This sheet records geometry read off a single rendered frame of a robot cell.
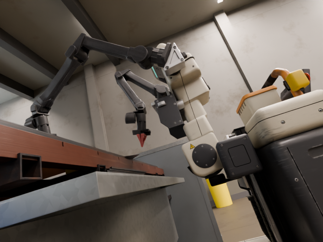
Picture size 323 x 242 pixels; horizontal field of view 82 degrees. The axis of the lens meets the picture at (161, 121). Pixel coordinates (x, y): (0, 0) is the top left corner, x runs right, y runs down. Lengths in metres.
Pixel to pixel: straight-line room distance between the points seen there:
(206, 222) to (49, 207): 1.71
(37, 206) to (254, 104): 0.83
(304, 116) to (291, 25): 6.03
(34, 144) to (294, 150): 0.72
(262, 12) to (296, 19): 0.91
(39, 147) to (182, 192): 1.54
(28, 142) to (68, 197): 0.24
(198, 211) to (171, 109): 1.22
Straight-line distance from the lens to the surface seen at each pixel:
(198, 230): 1.91
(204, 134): 0.84
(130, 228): 0.73
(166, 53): 0.84
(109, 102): 5.92
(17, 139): 0.46
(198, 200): 1.87
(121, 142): 5.36
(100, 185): 0.24
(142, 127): 1.12
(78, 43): 1.13
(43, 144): 0.50
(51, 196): 0.27
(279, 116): 0.74
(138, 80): 1.39
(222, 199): 4.24
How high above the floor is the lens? 0.64
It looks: 20 degrees up
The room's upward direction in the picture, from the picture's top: 16 degrees counter-clockwise
